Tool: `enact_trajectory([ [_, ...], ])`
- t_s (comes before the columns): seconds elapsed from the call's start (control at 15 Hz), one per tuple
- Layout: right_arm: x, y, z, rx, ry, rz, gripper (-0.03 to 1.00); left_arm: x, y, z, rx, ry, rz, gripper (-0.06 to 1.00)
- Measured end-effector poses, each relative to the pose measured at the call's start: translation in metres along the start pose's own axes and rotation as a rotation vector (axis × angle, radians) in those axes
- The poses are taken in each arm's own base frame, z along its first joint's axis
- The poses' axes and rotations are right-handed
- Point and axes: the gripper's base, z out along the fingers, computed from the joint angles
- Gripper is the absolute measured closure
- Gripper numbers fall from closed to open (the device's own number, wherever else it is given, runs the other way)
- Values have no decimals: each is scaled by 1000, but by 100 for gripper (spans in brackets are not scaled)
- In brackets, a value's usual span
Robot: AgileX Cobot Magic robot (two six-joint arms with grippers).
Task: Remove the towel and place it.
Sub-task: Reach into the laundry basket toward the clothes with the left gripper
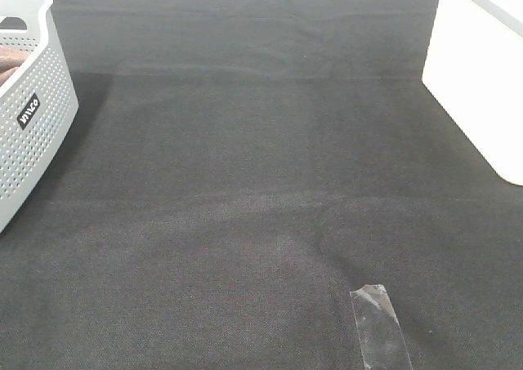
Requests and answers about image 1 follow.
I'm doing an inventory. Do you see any clear tape strip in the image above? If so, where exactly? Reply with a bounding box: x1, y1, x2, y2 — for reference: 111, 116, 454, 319
350, 284, 413, 370

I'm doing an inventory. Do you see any white perforated plastic basket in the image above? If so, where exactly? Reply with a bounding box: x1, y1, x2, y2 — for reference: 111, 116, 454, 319
1, 0, 78, 227

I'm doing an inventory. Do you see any white box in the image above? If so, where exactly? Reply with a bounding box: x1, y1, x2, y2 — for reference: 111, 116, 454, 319
422, 0, 522, 185

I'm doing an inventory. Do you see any brown towel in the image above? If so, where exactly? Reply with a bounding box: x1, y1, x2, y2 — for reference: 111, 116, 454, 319
0, 46, 29, 86

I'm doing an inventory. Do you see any dark grey table cloth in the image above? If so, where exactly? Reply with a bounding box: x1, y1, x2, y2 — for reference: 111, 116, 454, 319
1, 0, 522, 369

